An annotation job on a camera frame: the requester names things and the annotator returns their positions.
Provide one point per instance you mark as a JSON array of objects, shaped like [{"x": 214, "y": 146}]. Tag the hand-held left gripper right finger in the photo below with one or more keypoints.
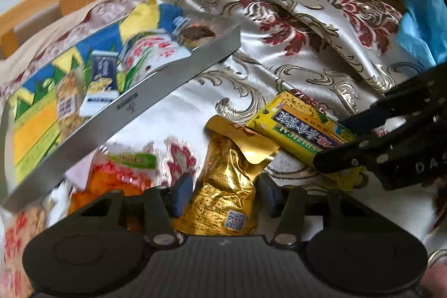
[{"x": 269, "y": 196}]

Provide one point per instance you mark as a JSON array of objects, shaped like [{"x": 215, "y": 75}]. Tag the floral satin blanket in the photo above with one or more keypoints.
[{"x": 279, "y": 57}]

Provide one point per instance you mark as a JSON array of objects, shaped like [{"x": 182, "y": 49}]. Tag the light blue cloth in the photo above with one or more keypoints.
[{"x": 422, "y": 11}]

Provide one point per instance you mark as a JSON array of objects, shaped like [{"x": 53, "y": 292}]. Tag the chocolate snack packet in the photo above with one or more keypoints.
[{"x": 193, "y": 32}]

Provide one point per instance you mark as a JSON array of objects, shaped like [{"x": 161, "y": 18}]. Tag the orange snack packet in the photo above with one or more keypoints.
[{"x": 115, "y": 179}]

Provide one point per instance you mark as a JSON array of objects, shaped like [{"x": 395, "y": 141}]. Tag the yellow green snack packet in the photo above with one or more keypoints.
[{"x": 279, "y": 116}]

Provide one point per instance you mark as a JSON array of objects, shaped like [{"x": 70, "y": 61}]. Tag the steel tray with colourful lining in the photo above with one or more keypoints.
[{"x": 157, "y": 92}]

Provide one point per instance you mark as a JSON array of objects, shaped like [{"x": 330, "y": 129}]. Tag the cream cloth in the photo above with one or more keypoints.
[{"x": 31, "y": 36}]

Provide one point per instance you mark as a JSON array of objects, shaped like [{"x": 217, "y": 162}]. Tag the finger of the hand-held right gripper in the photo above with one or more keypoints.
[
  {"x": 344, "y": 155},
  {"x": 366, "y": 116}
]

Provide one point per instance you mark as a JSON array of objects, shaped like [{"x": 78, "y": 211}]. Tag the pink snack packet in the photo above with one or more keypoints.
[{"x": 17, "y": 235}]

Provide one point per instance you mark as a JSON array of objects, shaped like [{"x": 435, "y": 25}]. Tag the gold foil snack pouch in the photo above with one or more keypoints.
[{"x": 223, "y": 172}]

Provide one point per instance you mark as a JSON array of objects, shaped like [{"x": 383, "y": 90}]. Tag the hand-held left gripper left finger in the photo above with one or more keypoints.
[{"x": 182, "y": 195}]

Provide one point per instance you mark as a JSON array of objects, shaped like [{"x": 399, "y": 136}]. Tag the brown snack packet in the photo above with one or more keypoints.
[{"x": 68, "y": 99}]

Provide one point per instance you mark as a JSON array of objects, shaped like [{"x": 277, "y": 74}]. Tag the white red-lettered snack packet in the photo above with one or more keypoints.
[{"x": 150, "y": 52}]

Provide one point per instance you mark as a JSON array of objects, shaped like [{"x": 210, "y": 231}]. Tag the blue and white snack packet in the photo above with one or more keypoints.
[{"x": 101, "y": 74}]

